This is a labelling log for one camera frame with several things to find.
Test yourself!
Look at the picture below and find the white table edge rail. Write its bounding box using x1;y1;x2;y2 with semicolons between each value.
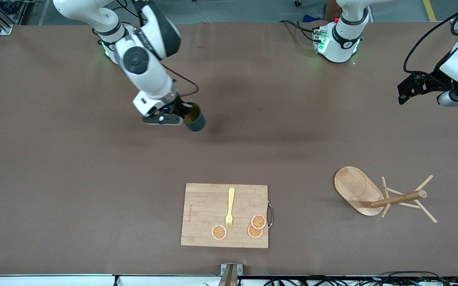
0;274;221;286

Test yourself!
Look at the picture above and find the wooden mug tree stand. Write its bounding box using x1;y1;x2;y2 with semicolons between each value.
333;166;438;224

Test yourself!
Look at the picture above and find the yellow fork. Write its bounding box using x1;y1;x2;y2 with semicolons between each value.
225;187;236;230

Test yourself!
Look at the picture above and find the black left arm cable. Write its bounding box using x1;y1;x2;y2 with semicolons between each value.
403;0;458;74

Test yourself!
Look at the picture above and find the bamboo cutting board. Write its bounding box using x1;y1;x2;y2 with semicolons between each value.
180;183;274;249

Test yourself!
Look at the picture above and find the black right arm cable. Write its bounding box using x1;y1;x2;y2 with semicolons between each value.
159;64;200;98

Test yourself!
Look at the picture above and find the black base power cable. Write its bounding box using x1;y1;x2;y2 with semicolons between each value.
280;19;318;43

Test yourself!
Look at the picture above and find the metal table edge bracket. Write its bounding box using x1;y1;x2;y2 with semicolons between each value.
218;263;243;286

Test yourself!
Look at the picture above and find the teal cup yellow inside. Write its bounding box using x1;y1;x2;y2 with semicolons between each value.
183;102;206;132

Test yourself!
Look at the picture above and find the black cable bundle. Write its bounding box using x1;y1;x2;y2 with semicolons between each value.
263;271;458;286

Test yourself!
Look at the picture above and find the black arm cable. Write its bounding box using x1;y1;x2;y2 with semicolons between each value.
403;0;458;74
159;64;200;98

